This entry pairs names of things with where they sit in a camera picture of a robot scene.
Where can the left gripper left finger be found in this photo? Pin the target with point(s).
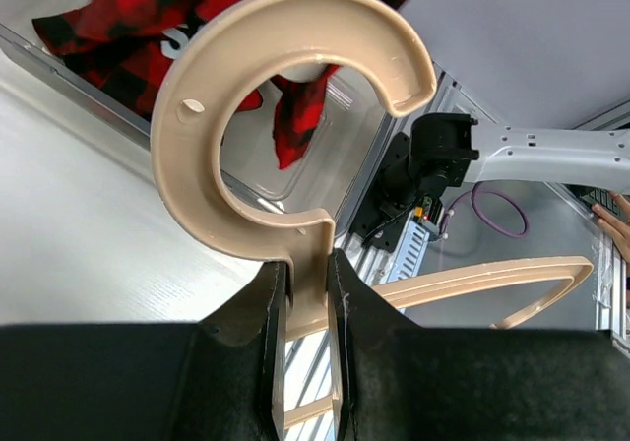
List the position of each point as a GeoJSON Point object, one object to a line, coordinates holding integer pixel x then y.
{"type": "Point", "coordinates": [220, 378]}

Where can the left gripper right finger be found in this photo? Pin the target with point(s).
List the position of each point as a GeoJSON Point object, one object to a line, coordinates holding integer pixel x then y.
{"type": "Point", "coordinates": [394, 380]}

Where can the red black plaid shirt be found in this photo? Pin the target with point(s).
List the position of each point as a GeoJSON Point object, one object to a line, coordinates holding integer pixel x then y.
{"type": "Point", "coordinates": [242, 43]}

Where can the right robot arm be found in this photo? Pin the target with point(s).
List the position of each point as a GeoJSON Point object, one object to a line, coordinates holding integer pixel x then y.
{"type": "Point", "coordinates": [448, 149]}

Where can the person hand at keyboard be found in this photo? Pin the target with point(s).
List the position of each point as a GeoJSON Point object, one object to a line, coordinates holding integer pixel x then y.
{"type": "Point", "coordinates": [615, 228]}

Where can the clear plastic bin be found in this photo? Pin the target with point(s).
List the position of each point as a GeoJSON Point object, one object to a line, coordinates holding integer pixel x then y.
{"type": "Point", "coordinates": [305, 139]}

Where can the slotted cable duct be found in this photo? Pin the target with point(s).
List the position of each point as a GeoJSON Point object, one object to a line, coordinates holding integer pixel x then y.
{"type": "Point", "coordinates": [308, 379]}

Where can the aluminium front rail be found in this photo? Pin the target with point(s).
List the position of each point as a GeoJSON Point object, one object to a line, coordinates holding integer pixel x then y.
{"type": "Point", "coordinates": [446, 87]}

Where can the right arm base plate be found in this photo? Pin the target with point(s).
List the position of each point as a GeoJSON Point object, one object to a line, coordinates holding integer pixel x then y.
{"type": "Point", "coordinates": [385, 207]}

